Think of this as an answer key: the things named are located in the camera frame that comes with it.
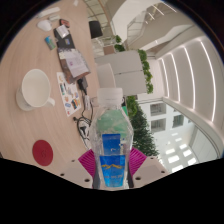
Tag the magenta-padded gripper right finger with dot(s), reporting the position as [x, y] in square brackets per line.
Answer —
[138, 160]

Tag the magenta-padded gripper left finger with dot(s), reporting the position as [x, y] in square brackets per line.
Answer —
[86, 163]

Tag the clear blue-labelled water bottle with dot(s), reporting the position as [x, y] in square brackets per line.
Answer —
[111, 160]

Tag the long green plant hedge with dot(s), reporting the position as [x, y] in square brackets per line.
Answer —
[143, 133]

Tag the flat round red coaster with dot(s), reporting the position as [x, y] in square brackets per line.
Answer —
[42, 152]

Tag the white sticker sheet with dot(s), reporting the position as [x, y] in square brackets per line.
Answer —
[68, 95]

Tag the small black power bank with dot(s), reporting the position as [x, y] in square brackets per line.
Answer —
[82, 85]

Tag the green plants atop cabinet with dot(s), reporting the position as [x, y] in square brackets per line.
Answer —
[146, 73]

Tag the tall white cabinet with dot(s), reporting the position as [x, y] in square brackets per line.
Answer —
[128, 71]

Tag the white ceramic mug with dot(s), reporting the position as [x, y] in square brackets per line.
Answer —
[35, 88]

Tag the brown folder with papers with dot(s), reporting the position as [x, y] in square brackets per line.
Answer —
[75, 65]

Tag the black tablet case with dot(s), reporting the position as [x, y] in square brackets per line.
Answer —
[66, 42]

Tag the small teal pack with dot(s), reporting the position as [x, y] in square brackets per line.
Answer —
[50, 43]

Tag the black office chair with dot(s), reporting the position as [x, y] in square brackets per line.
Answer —
[95, 29]

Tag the small white box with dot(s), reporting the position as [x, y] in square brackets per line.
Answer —
[62, 31]

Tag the white computer mouse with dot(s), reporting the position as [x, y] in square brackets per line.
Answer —
[44, 25]

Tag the small white charger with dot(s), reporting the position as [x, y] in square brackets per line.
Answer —
[54, 17]

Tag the white power strip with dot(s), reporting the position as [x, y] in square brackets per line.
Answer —
[48, 11]

